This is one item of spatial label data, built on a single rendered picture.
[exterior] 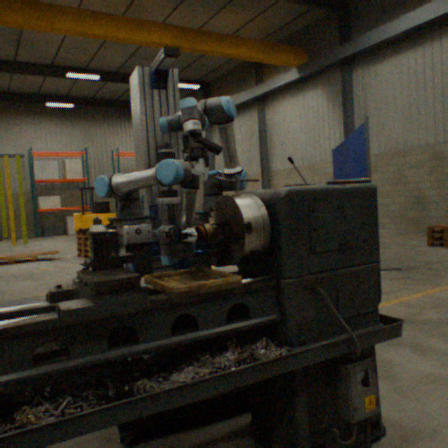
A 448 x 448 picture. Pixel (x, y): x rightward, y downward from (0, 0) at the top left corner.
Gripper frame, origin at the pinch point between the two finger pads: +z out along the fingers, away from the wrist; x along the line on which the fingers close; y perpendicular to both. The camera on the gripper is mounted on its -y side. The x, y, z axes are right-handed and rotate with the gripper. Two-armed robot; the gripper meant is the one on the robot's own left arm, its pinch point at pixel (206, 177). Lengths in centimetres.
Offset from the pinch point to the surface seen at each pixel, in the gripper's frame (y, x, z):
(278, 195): -27.2, 9.8, 12.3
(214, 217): -6.1, -11.1, 14.7
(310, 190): -41.4, 13.9, 12.0
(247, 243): -11.9, 2.4, 29.9
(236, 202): -11.1, 1.6, 11.9
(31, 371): 72, -5, 61
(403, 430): -93, -17, 131
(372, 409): -66, -7, 112
